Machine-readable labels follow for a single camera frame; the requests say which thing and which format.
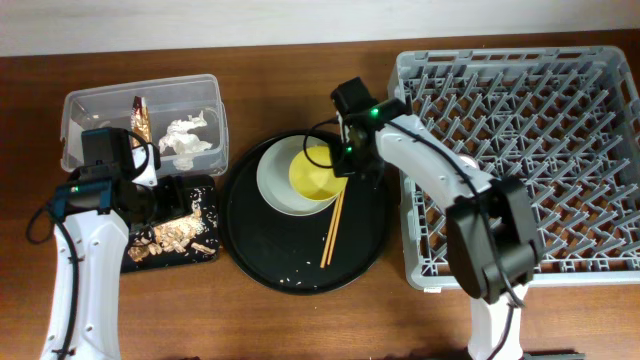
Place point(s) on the yellow bowl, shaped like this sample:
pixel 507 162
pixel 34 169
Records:
pixel 311 181

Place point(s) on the round black tray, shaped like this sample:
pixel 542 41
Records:
pixel 284 252

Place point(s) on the clear plastic waste bin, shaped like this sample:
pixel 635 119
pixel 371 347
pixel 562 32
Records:
pixel 183 117

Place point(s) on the crumpled white tissue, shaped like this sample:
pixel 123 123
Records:
pixel 179 138

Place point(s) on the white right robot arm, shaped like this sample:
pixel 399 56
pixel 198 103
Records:
pixel 492 241

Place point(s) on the food scraps pile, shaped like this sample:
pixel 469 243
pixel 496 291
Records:
pixel 192 238

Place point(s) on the grey plastic dishwasher rack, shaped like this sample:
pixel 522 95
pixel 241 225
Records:
pixel 565 120

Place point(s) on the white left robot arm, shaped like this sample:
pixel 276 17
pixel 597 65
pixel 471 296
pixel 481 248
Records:
pixel 92 221

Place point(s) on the black rectangular tray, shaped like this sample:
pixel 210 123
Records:
pixel 191 182

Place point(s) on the wooden chopstick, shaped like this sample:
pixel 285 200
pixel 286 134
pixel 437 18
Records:
pixel 336 230
pixel 322 264

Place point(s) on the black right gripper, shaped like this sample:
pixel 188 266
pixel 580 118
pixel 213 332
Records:
pixel 341 168

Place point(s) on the pale green plate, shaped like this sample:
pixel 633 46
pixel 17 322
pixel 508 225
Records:
pixel 273 179

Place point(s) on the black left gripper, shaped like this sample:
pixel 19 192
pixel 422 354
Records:
pixel 178 198

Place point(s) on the gold foil wrapper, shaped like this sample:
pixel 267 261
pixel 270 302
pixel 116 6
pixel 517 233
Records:
pixel 140 119

